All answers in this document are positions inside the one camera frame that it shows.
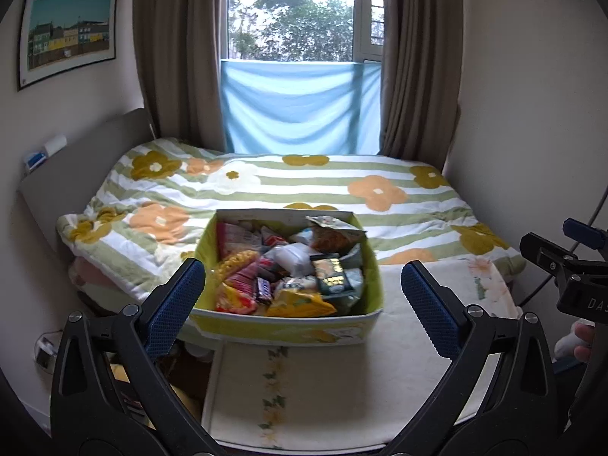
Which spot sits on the grey headboard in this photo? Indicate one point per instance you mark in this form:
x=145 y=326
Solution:
x=76 y=161

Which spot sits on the window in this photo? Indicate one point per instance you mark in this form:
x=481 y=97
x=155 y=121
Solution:
x=294 y=14

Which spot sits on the pile of assorted packets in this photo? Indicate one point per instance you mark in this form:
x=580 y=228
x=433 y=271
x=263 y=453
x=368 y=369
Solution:
x=266 y=275

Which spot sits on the brown curtain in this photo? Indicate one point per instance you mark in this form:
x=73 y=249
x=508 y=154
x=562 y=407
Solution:
x=180 y=57
x=422 y=66

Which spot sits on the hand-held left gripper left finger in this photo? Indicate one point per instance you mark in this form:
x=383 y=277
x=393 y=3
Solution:
x=175 y=308

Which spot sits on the pink pillow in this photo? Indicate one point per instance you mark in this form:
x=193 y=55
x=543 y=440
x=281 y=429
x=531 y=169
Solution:
x=95 y=280

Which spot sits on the green yellow storage box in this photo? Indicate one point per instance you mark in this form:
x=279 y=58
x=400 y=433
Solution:
x=285 y=330

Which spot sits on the blue white box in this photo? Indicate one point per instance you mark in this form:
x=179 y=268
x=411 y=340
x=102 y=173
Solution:
x=35 y=160

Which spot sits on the light blue window cloth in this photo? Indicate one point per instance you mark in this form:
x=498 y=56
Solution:
x=294 y=104

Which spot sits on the striped floral blanket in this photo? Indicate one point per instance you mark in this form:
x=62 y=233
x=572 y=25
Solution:
x=294 y=185

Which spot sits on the silver cartoon chips bag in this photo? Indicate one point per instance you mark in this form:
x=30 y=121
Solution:
x=332 y=235

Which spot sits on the person's right hand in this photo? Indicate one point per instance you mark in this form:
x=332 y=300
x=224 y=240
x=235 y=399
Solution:
x=584 y=342

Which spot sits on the cream floral bed sheet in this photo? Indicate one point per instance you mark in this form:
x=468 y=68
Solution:
x=342 y=389

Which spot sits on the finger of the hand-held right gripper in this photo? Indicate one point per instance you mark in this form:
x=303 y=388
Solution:
x=584 y=233
x=541 y=251

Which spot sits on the framed houses picture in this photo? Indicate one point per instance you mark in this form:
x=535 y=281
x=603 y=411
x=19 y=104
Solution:
x=69 y=35

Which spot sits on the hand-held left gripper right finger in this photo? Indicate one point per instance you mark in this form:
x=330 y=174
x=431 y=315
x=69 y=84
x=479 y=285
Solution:
x=430 y=308

